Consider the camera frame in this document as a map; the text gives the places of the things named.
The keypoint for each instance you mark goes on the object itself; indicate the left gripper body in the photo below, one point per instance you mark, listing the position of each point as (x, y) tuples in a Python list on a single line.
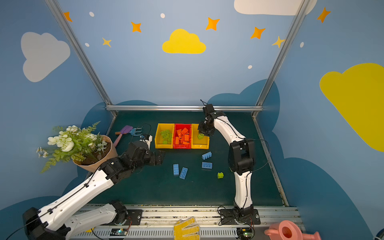
[(157, 157)]

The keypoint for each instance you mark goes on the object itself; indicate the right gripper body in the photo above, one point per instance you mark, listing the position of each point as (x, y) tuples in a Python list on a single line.
[(204, 130)]

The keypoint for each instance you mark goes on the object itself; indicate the long green lego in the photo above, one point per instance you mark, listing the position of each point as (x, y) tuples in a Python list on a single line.
[(200, 136)]

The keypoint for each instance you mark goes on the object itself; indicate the yellow bin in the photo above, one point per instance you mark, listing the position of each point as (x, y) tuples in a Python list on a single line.
[(199, 143), (159, 139)]

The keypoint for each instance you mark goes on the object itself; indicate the red bin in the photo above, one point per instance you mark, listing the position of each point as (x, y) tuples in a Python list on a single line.
[(180, 127)]

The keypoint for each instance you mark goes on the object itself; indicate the light blue lego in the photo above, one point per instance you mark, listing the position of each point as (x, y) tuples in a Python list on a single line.
[(206, 156)]

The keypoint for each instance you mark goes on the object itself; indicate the long orange lego assembly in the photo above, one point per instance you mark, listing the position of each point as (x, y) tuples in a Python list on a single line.
[(179, 141)]

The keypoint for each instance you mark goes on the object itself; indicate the green lego upside-down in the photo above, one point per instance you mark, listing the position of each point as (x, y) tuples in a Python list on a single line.
[(165, 133)]

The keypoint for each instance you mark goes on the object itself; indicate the green lego studs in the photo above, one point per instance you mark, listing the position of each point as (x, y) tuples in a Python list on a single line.
[(169, 139)]

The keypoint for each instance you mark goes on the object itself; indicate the blue lego studs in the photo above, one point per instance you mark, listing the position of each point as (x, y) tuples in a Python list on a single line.
[(176, 170)]

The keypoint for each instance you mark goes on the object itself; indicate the blue lego upside-down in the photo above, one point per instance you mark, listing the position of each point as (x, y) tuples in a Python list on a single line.
[(183, 173)]

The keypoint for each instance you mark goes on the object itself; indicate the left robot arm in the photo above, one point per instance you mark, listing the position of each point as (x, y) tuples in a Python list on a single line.
[(58, 221)]

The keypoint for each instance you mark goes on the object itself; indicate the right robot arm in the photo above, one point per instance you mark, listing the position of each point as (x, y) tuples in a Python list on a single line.
[(241, 157)]

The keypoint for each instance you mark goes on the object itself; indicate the blue toy rake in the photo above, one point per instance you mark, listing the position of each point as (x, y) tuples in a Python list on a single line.
[(136, 132)]

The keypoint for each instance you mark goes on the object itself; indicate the purple toy shovel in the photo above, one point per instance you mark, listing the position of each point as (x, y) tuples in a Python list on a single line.
[(125, 130)]

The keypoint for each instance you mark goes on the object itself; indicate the flower pot with plant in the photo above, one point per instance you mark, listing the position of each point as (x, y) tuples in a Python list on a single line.
[(81, 146)]

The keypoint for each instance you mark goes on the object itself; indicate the left circuit board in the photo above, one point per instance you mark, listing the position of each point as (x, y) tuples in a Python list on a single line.
[(119, 232)]

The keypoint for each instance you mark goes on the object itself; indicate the circuit board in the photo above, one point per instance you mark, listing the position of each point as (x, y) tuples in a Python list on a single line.
[(119, 232), (244, 233)]

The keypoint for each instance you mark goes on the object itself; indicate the right circuit board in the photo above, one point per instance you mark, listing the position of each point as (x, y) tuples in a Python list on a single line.
[(244, 233)]

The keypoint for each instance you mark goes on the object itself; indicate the pink watering can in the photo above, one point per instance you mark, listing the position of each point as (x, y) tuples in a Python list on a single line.
[(287, 230)]

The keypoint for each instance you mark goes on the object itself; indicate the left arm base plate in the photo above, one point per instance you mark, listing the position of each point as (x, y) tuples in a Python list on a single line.
[(133, 217)]

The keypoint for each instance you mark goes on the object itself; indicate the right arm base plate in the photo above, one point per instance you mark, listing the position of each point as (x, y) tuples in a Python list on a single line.
[(233, 217)]

